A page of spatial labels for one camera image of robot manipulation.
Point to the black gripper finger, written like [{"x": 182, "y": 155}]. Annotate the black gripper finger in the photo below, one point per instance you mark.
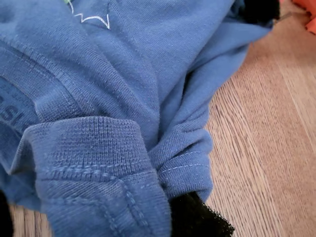
[
  {"x": 4, "y": 214},
  {"x": 197, "y": 217}
]

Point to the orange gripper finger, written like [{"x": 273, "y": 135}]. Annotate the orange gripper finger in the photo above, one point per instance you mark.
[{"x": 261, "y": 10}]

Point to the blue printed T-shirt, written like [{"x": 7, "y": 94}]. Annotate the blue printed T-shirt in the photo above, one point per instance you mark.
[{"x": 123, "y": 86}]

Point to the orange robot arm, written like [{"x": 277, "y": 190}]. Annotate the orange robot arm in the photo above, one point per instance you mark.
[{"x": 307, "y": 14}]

